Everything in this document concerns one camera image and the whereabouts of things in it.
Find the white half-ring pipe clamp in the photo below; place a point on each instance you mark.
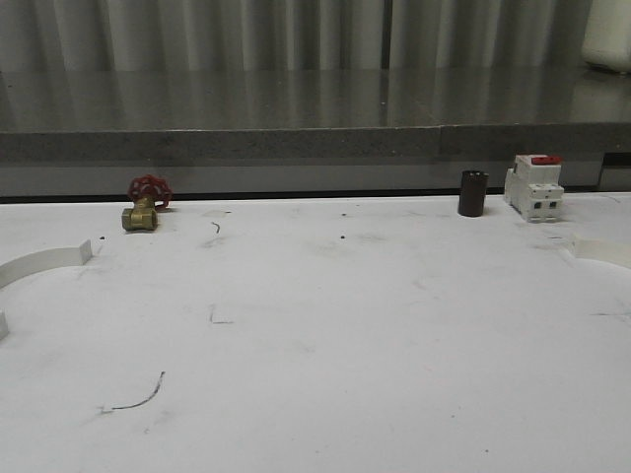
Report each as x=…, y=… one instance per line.
x=45, y=260
x=615, y=253

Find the dark brown cylinder capacitor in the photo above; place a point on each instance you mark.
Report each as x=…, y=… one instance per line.
x=473, y=186

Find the brass valve red handwheel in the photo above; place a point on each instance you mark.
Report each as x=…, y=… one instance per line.
x=149, y=194

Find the grey stone counter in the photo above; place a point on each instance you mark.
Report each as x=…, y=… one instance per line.
x=85, y=135

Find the white container in background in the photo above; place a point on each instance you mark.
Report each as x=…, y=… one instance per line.
x=606, y=42

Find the white circuit breaker red switch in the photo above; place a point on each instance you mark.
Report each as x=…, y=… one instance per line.
x=532, y=187

